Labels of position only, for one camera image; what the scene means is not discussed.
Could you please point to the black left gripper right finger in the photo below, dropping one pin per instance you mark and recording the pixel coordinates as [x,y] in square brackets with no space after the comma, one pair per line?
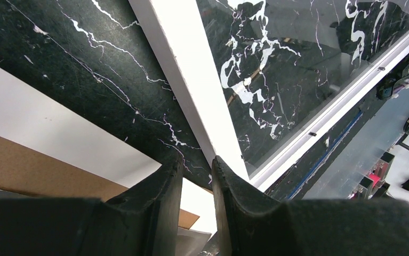
[251,223]

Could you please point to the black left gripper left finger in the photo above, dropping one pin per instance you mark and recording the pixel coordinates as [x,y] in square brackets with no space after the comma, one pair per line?
[140,221]

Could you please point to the clear acrylic glass sheet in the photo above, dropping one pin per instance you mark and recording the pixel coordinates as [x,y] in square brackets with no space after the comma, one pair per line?
[281,62]

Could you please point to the white mat board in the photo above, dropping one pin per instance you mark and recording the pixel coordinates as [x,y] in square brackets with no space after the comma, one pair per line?
[32,119]

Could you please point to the white picture frame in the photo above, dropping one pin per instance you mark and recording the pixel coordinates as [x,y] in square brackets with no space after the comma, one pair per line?
[177,37]

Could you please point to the brown backing board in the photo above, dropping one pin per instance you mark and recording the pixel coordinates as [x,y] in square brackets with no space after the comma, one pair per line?
[83,170]

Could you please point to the aluminium front rail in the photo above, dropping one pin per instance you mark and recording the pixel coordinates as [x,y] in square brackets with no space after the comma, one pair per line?
[363,151]

